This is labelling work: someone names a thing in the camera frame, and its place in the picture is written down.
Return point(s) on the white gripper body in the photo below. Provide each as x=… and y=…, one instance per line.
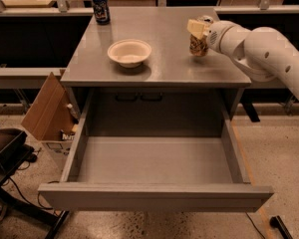
x=216, y=37

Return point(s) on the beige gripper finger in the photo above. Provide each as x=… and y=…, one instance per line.
x=198, y=29

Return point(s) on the orange soda can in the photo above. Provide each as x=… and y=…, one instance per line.
x=199, y=48

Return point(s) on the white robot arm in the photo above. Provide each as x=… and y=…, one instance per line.
x=263, y=54

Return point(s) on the grey cabinet with counter top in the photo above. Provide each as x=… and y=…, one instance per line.
x=156, y=47

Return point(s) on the blue soda can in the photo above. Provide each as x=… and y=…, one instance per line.
x=101, y=11

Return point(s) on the open grey top drawer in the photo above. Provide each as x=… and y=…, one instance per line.
x=155, y=152

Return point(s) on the white paper bowl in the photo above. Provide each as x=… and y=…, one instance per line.
x=129, y=53

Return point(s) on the small bottle in box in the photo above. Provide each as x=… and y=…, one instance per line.
x=72, y=111

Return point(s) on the brown cardboard box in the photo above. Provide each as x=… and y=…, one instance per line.
x=50, y=120

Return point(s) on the black stand foot right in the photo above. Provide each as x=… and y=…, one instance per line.
x=277, y=222

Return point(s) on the black tray on stand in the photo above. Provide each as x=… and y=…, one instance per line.
x=10, y=140

